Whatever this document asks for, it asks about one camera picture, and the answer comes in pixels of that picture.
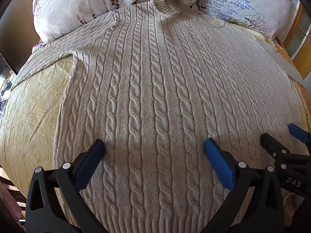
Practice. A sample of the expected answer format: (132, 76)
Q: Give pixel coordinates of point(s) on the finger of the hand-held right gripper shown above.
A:
(298, 133)
(274, 145)

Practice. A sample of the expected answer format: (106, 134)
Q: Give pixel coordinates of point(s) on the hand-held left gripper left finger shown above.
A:
(93, 155)

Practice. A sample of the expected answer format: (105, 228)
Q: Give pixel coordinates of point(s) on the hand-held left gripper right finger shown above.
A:
(218, 160)

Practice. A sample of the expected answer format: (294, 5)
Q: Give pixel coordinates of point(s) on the yellow patterned bed sheet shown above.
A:
(31, 106)

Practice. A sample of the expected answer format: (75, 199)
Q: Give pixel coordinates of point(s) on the pink patterned cloth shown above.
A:
(9, 199)

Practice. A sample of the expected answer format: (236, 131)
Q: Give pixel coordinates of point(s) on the dark flat panel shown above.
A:
(7, 53)

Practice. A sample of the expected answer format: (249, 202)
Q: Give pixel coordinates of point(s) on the light blue floral pillow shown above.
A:
(243, 0)

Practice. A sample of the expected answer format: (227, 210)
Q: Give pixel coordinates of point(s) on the white floral pillow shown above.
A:
(73, 0)

